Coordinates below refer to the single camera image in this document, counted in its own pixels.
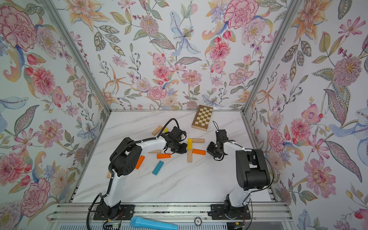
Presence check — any orange block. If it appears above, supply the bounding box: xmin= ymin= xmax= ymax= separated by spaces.
xmin=192 ymin=149 xmax=206 ymax=155
xmin=157 ymin=154 xmax=171 ymax=159

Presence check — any natural wood block top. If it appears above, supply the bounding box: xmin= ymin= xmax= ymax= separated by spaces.
xmin=192 ymin=138 xmax=206 ymax=143

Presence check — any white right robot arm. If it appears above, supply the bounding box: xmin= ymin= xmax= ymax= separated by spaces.
xmin=207 ymin=129 xmax=272 ymax=209

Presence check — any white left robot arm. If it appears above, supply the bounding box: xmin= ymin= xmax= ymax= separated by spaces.
xmin=104 ymin=126 xmax=187 ymax=207

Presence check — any teal block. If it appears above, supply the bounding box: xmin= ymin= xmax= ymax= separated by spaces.
xmin=152 ymin=161 xmax=164 ymax=175

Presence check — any wooden chessboard box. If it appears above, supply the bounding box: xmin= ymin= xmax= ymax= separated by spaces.
xmin=191 ymin=105 xmax=213 ymax=131

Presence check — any orange block diagonal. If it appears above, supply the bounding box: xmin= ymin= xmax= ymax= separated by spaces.
xmin=135 ymin=156 xmax=145 ymax=170

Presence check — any small round gauge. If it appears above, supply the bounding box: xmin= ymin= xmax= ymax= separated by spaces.
xmin=194 ymin=217 xmax=202 ymax=226

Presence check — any blue microphone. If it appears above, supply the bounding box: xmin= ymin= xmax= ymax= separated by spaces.
xmin=130 ymin=217 xmax=178 ymax=230

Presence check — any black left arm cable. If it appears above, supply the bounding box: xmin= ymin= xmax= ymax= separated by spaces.
xmin=85 ymin=117 xmax=180 ymax=230

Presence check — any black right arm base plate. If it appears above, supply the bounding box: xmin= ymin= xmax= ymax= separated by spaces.
xmin=208 ymin=194 xmax=251 ymax=220

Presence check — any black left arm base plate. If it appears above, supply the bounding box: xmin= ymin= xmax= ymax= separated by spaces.
xmin=93 ymin=198 xmax=135 ymax=220

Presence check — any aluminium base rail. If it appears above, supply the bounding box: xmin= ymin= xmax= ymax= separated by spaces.
xmin=46 ymin=201 xmax=292 ymax=223

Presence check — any aluminium right corner post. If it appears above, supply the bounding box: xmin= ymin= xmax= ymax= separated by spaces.
xmin=242 ymin=0 xmax=300 ymax=115

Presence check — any aluminium corner post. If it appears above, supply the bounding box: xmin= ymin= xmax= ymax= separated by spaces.
xmin=242 ymin=0 xmax=300 ymax=115
xmin=40 ymin=0 xmax=112 ymax=115

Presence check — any aluminium left corner post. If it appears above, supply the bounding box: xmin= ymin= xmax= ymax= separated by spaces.
xmin=40 ymin=0 xmax=112 ymax=115

